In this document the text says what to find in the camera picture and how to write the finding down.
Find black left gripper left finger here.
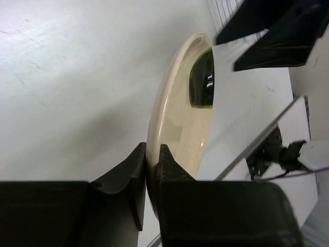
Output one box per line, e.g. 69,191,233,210
1,143,146,246

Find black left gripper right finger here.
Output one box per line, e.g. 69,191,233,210
156,145,304,246

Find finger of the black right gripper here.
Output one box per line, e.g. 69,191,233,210
215,0,294,45
233,1,328,72

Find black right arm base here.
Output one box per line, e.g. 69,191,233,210
246,128,310,181

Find aluminium rail frame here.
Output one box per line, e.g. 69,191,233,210
148,95,322,247

